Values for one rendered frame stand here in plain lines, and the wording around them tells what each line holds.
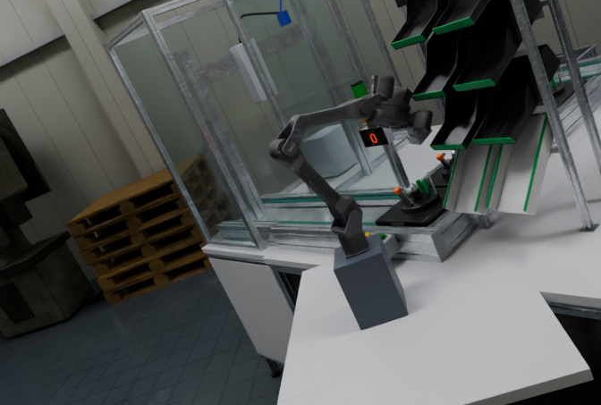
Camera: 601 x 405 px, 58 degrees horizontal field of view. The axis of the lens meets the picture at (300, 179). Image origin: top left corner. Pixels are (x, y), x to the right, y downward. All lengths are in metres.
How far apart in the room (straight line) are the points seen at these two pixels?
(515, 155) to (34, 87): 5.81
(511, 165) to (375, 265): 0.49
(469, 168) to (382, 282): 0.47
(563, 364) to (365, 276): 0.52
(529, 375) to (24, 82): 6.23
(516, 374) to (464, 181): 0.67
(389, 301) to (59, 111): 5.58
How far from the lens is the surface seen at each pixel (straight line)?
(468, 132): 1.58
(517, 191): 1.60
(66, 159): 6.81
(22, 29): 6.75
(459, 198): 1.71
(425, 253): 1.75
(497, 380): 1.26
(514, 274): 1.57
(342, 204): 1.45
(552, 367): 1.26
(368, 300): 1.52
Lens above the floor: 1.66
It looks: 14 degrees down
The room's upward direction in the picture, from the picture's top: 25 degrees counter-clockwise
